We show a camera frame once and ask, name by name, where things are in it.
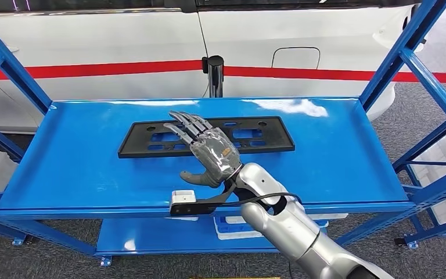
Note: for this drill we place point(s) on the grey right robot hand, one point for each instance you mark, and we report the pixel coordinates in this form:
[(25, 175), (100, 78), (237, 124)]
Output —
[(217, 158)]

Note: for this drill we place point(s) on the black plastic panel part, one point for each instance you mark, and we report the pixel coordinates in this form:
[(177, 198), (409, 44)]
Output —
[(269, 146)]

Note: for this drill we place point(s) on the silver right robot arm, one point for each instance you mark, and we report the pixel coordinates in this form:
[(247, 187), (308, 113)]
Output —
[(284, 227)]

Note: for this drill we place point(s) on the blue metal shelf rack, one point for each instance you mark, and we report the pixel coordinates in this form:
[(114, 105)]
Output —
[(430, 138), (0, 136), (92, 173)]

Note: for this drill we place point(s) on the white car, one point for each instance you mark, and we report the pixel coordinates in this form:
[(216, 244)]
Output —
[(92, 38)]

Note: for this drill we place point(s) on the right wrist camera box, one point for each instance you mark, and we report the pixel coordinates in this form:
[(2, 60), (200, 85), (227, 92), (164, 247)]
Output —
[(184, 208)]

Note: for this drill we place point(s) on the black stanchion post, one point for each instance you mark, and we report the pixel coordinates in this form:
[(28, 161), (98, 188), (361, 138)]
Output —
[(215, 77)]

